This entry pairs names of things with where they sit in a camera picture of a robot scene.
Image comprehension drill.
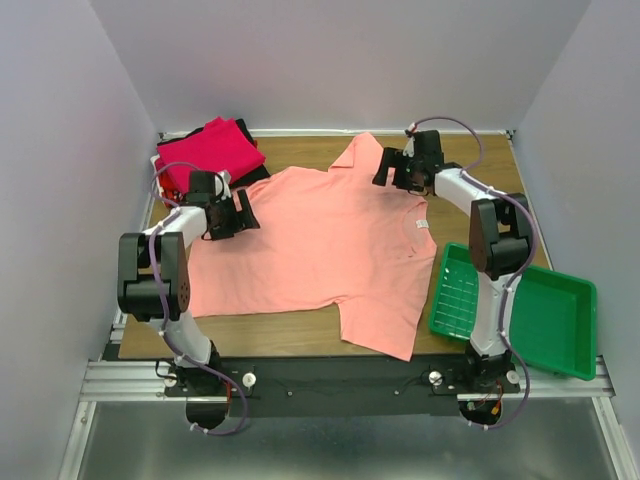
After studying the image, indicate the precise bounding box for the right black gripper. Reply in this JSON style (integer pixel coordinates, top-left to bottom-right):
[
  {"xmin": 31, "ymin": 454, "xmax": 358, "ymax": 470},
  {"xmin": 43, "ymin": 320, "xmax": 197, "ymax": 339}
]
[{"xmin": 371, "ymin": 147, "xmax": 422, "ymax": 193}]

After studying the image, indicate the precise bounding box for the salmon pink t-shirt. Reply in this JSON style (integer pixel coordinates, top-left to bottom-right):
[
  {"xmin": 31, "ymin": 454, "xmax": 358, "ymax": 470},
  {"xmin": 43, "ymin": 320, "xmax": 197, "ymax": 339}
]
[{"xmin": 188, "ymin": 133, "xmax": 437, "ymax": 361}]

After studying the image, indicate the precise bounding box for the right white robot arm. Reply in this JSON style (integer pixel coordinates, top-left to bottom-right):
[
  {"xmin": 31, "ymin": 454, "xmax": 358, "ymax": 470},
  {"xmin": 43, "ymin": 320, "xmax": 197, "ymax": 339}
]
[{"xmin": 372, "ymin": 130, "xmax": 537, "ymax": 392}]

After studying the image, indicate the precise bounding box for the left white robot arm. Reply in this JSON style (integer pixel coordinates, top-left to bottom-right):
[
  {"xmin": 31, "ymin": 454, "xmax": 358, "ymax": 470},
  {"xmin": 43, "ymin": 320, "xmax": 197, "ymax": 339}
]
[{"xmin": 117, "ymin": 169, "xmax": 260, "ymax": 395}]

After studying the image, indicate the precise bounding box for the folded magenta t-shirt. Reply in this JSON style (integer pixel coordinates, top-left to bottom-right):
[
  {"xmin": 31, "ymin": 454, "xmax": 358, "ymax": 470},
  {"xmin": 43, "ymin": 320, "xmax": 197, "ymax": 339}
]
[{"xmin": 156, "ymin": 116, "xmax": 266, "ymax": 201}]

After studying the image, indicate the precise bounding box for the folded red white t-shirt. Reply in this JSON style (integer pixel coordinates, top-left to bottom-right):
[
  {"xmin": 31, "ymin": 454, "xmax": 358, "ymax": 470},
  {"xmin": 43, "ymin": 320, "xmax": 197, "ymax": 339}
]
[{"xmin": 154, "ymin": 162, "xmax": 191, "ymax": 207}]

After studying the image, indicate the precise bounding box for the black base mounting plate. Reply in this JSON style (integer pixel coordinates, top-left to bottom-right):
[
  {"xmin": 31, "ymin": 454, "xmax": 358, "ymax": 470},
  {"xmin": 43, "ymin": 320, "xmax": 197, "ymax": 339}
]
[{"xmin": 159, "ymin": 354, "xmax": 520, "ymax": 432}]

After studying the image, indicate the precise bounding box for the green plastic tray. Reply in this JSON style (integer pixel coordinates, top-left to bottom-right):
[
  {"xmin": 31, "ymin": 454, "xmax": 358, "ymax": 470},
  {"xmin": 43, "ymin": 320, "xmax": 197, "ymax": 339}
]
[{"xmin": 429, "ymin": 243, "xmax": 597, "ymax": 381}]

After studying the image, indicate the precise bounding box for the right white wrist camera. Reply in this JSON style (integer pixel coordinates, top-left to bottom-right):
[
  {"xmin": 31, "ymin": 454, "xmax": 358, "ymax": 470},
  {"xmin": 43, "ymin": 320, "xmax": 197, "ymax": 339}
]
[{"xmin": 403, "ymin": 129, "xmax": 415, "ymax": 157}]

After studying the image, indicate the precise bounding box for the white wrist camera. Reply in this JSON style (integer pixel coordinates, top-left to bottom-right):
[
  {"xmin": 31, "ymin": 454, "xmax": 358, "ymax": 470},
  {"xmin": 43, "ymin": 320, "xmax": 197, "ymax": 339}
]
[
  {"xmin": 214, "ymin": 170, "xmax": 231, "ymax": 198},
  {"xmin": 403, "ymin": 129, "xmax": 415, "ymax": 157}
]

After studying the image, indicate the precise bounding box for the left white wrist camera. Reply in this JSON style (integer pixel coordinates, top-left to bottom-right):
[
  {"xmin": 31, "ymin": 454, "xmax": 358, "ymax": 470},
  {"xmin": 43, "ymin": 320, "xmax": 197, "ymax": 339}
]
[{"xmin": 214, "ymin": 170, "xmax": 231, "ymax": 198}]

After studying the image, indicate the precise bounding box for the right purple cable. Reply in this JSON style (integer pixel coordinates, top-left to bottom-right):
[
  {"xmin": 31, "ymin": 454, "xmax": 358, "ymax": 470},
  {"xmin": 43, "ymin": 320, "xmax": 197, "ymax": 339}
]
[{"xmin": 405, "ymin": 117, "xmax": 541, "ymax": 431}]

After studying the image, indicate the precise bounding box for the purple cable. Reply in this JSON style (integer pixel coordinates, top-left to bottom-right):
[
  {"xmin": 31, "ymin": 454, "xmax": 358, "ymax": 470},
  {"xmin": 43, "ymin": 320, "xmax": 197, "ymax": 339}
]
[
  {"xmin": 148, "ymin": 162, "xmax": 251, "ymax": 437},
  {"xmin": 405, "ymin": 117, "xmax": 541, "ymax": 431}
]

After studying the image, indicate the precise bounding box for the aluminium table frame rail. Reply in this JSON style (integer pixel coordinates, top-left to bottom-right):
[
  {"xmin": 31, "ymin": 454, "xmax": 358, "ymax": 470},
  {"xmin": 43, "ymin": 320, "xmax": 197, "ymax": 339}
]
[{"xmin": 58, "ymin": 129, "xmax": 639, "ymax": 479}]

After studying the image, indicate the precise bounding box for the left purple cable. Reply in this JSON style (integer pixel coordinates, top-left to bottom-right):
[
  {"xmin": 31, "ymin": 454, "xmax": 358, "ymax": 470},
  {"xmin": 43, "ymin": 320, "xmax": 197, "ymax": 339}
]
[{"xmin": 148, "ymin": 162, "xmax": 251, "ymax": 437}]

